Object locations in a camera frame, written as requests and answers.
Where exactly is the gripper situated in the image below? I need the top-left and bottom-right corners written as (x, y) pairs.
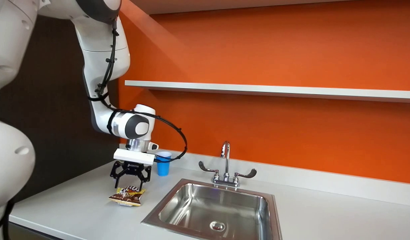
top-left (110, 161), bottom-right (152, 191)

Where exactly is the brown and yellow chip packet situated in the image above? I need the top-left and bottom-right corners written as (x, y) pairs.
top-left (109, 186), bottom-right (146, 207)

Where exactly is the blue plastic cup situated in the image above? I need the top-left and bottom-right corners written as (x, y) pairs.
top-left (156, 151), bottom-right (172, 176)

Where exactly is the stainless steel sink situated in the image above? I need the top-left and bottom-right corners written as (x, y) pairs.
top-left (141, 178), bottom-right (283, 240)

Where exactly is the chrome tap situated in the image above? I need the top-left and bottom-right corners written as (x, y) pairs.
top-left (198, 141), bottom-right (257, 187)

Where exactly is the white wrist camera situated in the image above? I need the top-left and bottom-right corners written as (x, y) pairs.
top-left (113, 148), bottom-right (156, 165)

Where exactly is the white wall shelf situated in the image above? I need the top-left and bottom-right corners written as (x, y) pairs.
top-left (125, 80), bottom-right (410, 103)

